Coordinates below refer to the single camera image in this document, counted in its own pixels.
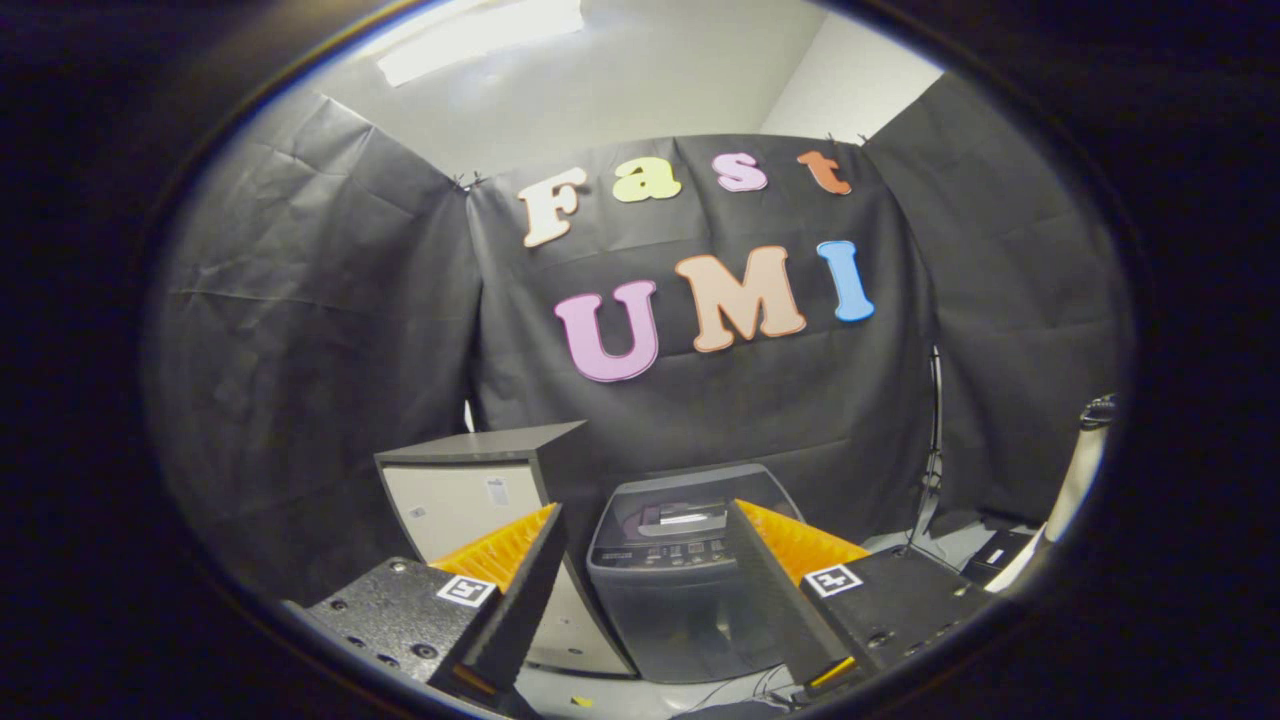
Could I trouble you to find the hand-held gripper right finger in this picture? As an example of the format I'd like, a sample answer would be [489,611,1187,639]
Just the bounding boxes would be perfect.
[725,498,1001,699]

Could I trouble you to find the floor cables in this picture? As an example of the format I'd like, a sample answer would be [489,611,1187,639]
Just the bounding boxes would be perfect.
[690,660,801,713]

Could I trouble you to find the black backdrop cloth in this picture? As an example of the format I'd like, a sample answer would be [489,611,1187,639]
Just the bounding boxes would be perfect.
[140,70,1136,606]

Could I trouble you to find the dark grey washing machine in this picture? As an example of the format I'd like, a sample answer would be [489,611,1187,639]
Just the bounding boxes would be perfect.
[585,462,806,686]

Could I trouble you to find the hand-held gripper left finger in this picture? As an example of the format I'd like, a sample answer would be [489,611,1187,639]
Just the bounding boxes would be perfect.
[305,502,568,711]

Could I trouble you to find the white pole with black top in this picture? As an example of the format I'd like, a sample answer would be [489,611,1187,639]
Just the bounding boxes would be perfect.
[1045,393,1119,546]

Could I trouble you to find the ceiling light panel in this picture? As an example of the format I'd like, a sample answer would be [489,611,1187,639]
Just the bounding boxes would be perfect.
[375,0,586,88]

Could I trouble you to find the thin black stand pole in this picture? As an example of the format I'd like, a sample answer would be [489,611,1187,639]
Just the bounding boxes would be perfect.
[905,345,946,551]

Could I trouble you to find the black box with white label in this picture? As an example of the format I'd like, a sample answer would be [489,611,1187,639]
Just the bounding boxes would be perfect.
[960,528,1041,591]

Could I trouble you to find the grey and white cabinet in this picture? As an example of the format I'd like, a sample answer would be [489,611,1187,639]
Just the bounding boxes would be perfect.
[375,420,641,679]

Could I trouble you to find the dark glass washing machine lid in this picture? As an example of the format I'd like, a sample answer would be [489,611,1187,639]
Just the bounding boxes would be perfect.
[598,462,801,553]

